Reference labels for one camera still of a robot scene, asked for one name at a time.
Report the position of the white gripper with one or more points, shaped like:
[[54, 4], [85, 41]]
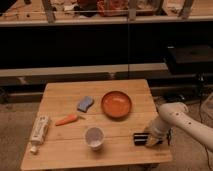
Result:
[[157, 130]]

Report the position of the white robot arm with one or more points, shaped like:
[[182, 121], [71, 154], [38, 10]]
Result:
[[175, 115]]

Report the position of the orange bowl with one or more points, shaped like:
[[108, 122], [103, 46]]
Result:
[[116, 104]]

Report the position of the wooden table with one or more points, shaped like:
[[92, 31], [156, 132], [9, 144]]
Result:
[[80, 135]]

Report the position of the blue sponge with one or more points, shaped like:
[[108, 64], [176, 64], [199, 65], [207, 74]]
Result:
[[85, 103]]

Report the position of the orange toy carrot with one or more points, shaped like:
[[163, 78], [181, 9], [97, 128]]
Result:
[[69, 119]]

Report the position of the black box on shelf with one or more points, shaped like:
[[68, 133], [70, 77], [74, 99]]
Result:
[[190, 59]]

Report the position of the white toothpaste tube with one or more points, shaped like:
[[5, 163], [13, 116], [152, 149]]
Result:
[[39, 132]]

